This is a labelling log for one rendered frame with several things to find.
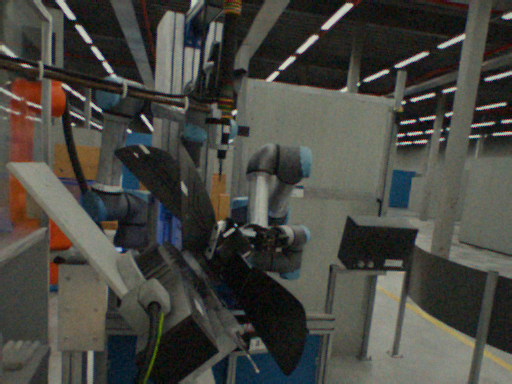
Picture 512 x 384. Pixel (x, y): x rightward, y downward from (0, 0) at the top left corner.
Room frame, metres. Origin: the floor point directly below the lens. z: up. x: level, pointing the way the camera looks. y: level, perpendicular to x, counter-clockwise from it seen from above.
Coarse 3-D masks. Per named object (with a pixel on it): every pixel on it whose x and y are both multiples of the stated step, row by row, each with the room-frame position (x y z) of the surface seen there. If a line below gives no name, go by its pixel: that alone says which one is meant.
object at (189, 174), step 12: (180, 144) 0.85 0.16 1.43; (180, 156) 0.82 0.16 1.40; (180, 168) 0.80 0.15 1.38; (192, 168) 0.88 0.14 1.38; (180, 180) 0.79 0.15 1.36; (192, 180) 0.86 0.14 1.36; (192, 192) 0.84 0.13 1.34; (204, 192) 0.93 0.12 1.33; (192, 204) 0.83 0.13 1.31; (204, 204) 0.91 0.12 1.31; (192, 216) 0.83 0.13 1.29; (204, 216) 0.91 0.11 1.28; (192, 228) 0.83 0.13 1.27; (204, 228) 0.92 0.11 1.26; (192, 240) 0.83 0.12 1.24; (204, 240) 0.93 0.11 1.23; (204, 252) 0.95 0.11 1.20
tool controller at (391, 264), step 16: (352, 224) 1.64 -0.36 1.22; (368, 224) 1.62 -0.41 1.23; (384, 224) 1.65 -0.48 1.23; (400, 224) 1.68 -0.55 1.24; (352, 240) 1.62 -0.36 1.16; (368, 240) 1.62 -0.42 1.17; (384, 240) 1.63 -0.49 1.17; (400, 240) 1.65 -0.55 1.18; (352, 256) 1.63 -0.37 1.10; (368, 256) 1.64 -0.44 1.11; (384, 256) 1.66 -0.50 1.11; (400, 256) 1.67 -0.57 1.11
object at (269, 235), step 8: (256, 232) 1.34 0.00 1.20; (264, 232) 1.34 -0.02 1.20; (272, 232) 1.32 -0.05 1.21; (280, 232) 1.41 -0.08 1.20; (256, 240) 1.35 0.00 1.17; (264, 240) 1.33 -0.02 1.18; (272, 240) 1.35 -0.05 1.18; (280, 240) 1.38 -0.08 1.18; (256, 248) 1.34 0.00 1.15; (264, 248) 1.32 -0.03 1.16; (272, 248) 1.34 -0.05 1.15
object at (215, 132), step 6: (210, 114) 1.13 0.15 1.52; (216, 114) 1.14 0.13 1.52; (210, 120) 1.14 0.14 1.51; (216, 120) 1.13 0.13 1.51; (222, 120) 1.15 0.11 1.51; (210, 126) 1.16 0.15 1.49; (216, 126) 1.14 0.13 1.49; (210, 132) 1.16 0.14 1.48; (216, 132) 1.14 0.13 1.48; (210, 138) 1.16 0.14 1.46; (216, 138) 1.14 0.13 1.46; (210, 144) 1.16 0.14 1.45; (216, 144) 1.15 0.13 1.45; (228, 150) 1.18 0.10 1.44; (234, 150) 1.17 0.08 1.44
